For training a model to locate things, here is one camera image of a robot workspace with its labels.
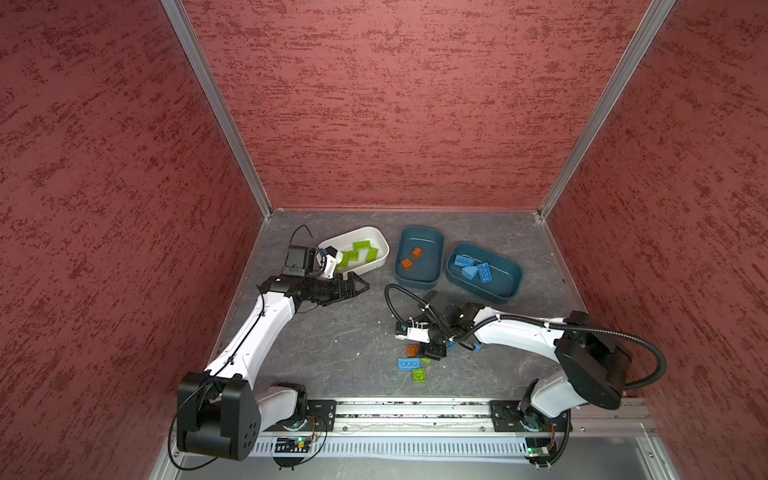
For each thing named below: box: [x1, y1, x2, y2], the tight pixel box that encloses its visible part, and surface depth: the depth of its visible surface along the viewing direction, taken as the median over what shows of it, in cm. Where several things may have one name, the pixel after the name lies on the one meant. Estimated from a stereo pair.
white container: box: [318, 226, 391, 278], surface depth 109 cm
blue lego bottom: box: [398, 358, 421, 371], surface depth 85 cm
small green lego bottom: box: [413, 368, 427, 383], surface depth 83 cm
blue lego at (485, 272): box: [478, 262, 493, 283], surface depth 102 cm
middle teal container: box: [395, 225, 444, 288], surface depth 107 cm
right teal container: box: [446, 243, 522, 303], surface depth 102 cm
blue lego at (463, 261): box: [454, 255, 475, 267], surface depth 105 cm
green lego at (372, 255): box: [365, 247, 379, 263], surface depth 109 cm
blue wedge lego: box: [461, 266, 478, 280], surface depth 102 cm
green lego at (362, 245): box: [353, 240, 371, 251], surface depth 112 cm
